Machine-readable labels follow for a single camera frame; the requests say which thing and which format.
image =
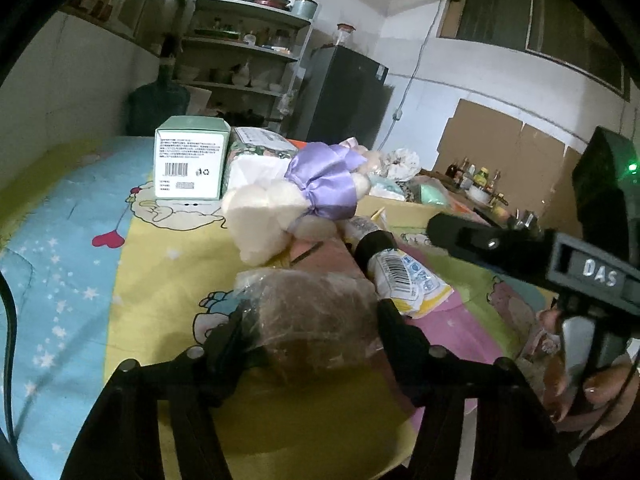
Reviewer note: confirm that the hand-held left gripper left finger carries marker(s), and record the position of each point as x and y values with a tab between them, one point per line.
235	345

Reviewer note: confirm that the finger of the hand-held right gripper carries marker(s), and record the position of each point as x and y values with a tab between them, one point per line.
475	242

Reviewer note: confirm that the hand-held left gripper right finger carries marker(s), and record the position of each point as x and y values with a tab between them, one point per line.
397	340

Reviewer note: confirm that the mint green plush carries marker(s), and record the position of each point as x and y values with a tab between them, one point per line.
434	193

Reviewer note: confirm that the brown plush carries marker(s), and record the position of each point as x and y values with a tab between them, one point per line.
310	315

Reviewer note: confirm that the person's right hand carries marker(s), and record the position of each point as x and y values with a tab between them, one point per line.
617	385

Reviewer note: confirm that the yellow white packet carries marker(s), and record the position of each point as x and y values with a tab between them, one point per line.
415	287

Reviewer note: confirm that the cluster of condiment bottles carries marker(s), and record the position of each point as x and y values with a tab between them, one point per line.
477	180

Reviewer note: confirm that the brown cardboard sheet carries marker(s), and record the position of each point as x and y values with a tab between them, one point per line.
500	140

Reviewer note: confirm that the crumpled plastic bags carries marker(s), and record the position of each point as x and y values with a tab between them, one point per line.
400	160

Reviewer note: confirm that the cream plush toy purple bow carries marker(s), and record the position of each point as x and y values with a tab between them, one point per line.
260	210

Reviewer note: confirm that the green cardboard box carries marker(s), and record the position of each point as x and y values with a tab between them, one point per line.
190	160

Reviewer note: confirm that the cartoon printed blanket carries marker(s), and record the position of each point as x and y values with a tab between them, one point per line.
75	240

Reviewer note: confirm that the dark refrigerator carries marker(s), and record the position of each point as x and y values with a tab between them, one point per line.
345	100

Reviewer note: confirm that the green white tissue pack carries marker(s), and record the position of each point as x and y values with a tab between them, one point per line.
255	147

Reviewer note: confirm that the glass jar red lid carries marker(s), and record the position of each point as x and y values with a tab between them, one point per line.
343	35

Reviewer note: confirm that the blue water jug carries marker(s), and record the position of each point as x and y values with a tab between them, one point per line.
160	105

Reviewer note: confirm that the grey metal shelf rack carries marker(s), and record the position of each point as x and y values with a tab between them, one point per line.
240	55

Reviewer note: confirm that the light blue pot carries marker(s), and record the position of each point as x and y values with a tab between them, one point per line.
304	7

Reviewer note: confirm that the red bowl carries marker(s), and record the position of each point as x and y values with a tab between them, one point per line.
272	0

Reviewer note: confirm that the glass door cabinet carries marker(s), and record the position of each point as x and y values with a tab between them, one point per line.
130	0

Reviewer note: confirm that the wall window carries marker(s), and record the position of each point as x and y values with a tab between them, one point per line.
545	25

